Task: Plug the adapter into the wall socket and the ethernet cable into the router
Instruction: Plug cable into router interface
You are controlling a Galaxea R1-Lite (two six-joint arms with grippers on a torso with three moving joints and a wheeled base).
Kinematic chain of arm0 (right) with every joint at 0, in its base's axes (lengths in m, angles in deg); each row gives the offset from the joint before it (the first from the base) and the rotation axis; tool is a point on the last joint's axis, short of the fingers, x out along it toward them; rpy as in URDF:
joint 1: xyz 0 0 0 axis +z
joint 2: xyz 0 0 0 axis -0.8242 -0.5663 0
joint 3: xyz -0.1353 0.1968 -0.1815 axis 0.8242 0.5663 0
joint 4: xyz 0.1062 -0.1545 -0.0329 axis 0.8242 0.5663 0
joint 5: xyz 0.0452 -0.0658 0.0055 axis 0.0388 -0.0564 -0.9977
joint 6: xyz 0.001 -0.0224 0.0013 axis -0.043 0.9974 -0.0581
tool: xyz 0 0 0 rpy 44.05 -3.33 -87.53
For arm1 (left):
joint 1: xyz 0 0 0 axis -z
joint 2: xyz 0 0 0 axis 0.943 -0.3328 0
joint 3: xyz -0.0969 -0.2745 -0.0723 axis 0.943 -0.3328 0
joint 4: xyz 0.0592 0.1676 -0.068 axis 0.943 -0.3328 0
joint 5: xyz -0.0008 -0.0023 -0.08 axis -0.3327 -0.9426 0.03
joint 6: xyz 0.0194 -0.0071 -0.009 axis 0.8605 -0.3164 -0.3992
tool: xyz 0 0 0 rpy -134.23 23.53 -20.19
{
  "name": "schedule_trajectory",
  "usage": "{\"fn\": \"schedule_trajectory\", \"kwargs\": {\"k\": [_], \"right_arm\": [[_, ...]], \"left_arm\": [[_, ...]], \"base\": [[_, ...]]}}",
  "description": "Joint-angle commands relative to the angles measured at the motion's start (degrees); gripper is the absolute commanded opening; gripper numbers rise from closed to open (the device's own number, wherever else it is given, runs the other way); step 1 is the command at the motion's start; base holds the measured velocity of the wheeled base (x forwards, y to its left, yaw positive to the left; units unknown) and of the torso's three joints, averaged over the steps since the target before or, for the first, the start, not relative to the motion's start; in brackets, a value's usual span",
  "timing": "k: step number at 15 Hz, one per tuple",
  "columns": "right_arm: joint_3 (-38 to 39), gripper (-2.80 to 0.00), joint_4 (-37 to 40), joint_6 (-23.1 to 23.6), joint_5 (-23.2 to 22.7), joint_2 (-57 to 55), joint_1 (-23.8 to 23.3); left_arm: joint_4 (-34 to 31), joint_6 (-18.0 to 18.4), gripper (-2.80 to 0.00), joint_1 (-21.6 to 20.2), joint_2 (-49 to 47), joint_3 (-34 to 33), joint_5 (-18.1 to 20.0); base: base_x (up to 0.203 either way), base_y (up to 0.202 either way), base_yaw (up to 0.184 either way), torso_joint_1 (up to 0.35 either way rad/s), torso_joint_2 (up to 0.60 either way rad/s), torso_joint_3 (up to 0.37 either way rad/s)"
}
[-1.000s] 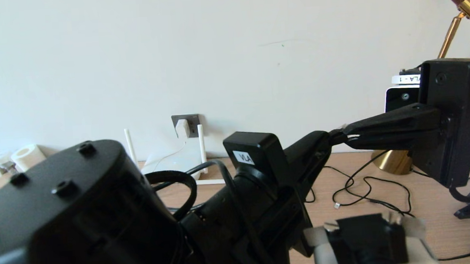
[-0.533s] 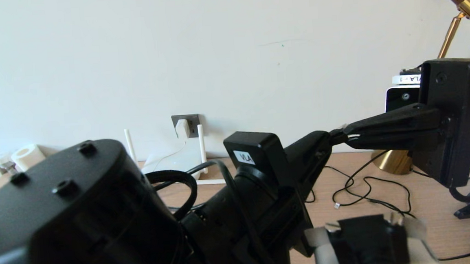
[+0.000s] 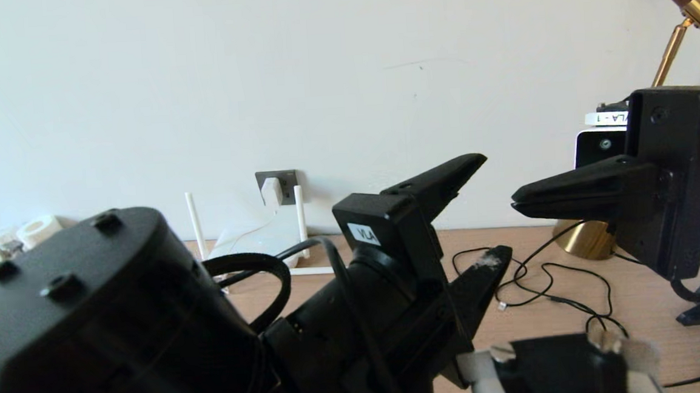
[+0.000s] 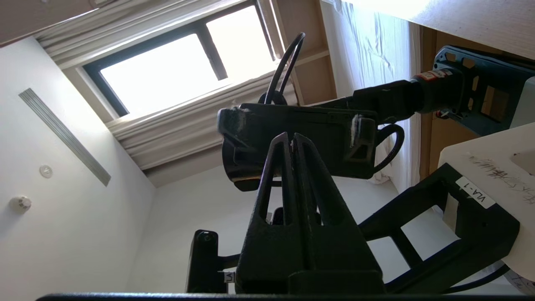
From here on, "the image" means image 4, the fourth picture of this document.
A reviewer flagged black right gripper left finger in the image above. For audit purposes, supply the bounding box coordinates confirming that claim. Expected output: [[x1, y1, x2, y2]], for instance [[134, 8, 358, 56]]
[[235, 132, 310, 295]]

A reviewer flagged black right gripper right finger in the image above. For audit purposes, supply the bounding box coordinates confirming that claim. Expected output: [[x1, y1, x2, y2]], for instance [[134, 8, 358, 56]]
[[294, 133, 382, 273]]

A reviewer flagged beige pleated curtain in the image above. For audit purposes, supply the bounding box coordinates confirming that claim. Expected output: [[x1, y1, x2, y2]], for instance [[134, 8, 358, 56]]
[[36, 0, 262, 69], [104, 69, 301, 170]]

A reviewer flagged wooden curtain box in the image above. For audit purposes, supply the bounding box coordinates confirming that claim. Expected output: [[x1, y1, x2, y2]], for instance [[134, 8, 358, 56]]
[[257, 0, 339, 106]]

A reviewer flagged white robot cover with handwriting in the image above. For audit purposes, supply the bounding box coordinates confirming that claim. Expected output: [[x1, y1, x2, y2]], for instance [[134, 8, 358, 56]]
[[437, 123, 535, 285]]

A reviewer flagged white sheer curtain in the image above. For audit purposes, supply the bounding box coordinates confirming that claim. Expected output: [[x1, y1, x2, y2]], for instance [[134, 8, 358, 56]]
[[320, 0, 423, 193]]

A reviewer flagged dark framed window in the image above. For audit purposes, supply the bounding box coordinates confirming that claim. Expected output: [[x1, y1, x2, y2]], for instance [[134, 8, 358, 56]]
[[83, 0, 278, 118]]

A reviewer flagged grey linear air vent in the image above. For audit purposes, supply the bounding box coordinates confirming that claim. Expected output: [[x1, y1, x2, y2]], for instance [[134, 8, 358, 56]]
[[18, 88, 112, 187]]

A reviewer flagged round white smoke detector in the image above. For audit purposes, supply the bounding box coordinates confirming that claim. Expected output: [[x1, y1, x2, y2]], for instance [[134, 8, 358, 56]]
[[9, 195, 33, 212]]

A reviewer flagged black head camera cable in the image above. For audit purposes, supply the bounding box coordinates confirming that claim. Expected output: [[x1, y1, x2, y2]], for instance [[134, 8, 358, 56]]
[[259, 33, 306, 105], [373, 123, 406, 174]]

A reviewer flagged black robot head camera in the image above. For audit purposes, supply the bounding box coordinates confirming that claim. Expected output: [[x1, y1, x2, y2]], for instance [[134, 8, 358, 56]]
[[217, 102, 379, 192]]

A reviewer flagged black truss frame bracket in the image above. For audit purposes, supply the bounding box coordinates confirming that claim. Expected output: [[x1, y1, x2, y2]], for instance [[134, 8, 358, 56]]
[[186, 163, 521, 295]]

